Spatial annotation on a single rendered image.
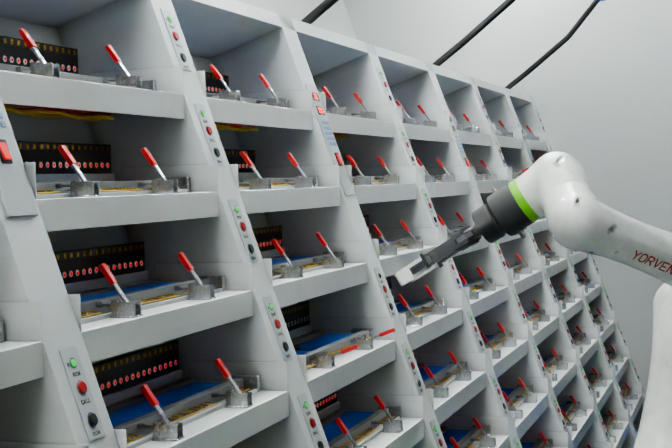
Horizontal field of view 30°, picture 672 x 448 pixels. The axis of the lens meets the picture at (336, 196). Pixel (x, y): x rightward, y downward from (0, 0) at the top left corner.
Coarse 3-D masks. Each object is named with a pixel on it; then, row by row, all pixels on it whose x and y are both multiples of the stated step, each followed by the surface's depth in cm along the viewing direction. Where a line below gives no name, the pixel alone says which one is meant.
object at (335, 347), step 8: (352, 336) 279; (360, 336) 282; (368, 336) 288; (328, 344) 266; (336, 344) 266; (344, 344) 271; (352, 344) 277; (312, 352) 254; (320, 352) 256; (328, 352) 261; (336, 352) 263; (312, 360) 252
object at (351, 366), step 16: (320, 320) 295; (336, 320) 293; (352, 320) 292; (368, 320) 291; (384, 320) 290; (384, 336) 290; (352, 352) 270; (368, 352) 269; (384, 352) 280; (304, 368) 232; (320, 368) 248; (336, 368) 248; (352, 368) 258; (368, 368) 269; (320, 384) 239; (336, 384) 248
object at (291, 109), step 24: (216, 72) 255; (216, 96) 261; (240, 96) 300; (264, 96) 298; (288, 96) 296; (216, 120) 241; (240, 120) 253; (264, 120) 265; (288, 120) 279; (312, 120) 294
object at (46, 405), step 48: (0, 96) 170; (0, 240) 160; (48, 240) 168; (0, 288) 160; (48, 288) 164; (48, 336) 160; (48, 384) 158; (96, 384) 166; (0, 432) 160; (48, 432) 158
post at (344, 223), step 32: (288, 32) 300; (224, 64) 301; (256, 64) 299; (288, 64) 296; (288, 128) 296; (320, 128) 295; (256, 160) 299; (288, 160) 297; (320, 160) 294; (288, 224) 297; (320, 224) 294; (352, 224) 292; (352, 288) 292; (352, 384) 293; (384, 384) 290
